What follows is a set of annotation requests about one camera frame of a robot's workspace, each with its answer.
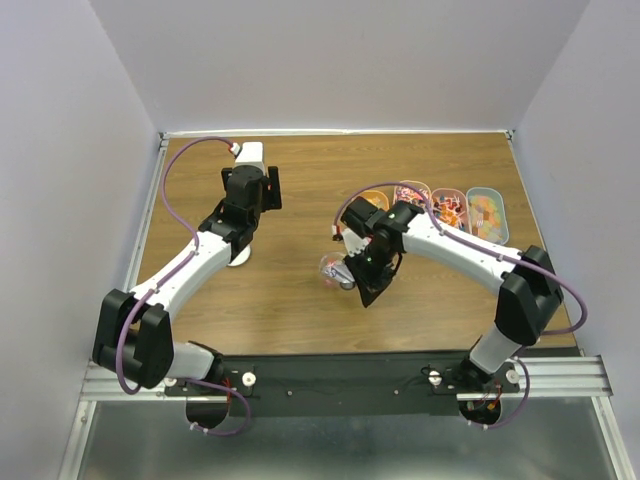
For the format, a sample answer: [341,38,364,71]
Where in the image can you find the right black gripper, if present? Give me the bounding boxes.
[342,242,396,307]

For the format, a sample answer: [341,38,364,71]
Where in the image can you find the silver metal scoop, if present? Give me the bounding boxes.
[322,261,356,291]

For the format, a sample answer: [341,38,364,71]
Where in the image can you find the clear glass jar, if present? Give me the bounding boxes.
[319,252,354,290]

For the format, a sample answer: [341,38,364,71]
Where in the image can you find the orange tray star candies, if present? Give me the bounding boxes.
[354,189,390,211]

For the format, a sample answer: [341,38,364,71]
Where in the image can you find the beige tray swirl lollipops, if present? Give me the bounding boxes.
[393,180,431,207]

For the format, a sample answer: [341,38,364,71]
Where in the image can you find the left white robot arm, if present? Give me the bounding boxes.
[92,164,282,395]

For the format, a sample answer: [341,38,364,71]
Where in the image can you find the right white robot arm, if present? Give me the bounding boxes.
[340,196,563,392]

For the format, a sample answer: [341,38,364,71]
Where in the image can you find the blue tray popsicle candies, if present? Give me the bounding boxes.
[466,187,509,245]

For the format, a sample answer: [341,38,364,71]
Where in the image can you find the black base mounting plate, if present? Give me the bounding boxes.
[164,352,531,419]

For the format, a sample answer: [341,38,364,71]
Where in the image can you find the pink tray round lollipops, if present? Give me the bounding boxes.
[431,188,471,233]

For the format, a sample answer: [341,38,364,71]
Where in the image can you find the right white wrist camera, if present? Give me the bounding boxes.
[342,228,370,257]

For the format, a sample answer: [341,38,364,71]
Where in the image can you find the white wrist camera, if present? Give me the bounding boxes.
[342,228,370,257]
[229,142,267,173]

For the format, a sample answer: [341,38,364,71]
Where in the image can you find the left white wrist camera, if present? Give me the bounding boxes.
[229,142,267,173]

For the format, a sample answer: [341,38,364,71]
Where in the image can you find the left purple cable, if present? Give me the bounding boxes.
[115,136,254,436]

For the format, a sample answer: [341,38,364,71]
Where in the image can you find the purple cable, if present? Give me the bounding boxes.
[329,182,589,431]
[115,136,254,436]

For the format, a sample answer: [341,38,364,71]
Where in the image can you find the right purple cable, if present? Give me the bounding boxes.
[329,182,589,431]

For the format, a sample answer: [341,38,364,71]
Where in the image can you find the aluminium frame rail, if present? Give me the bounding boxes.
[80,356,613,402]

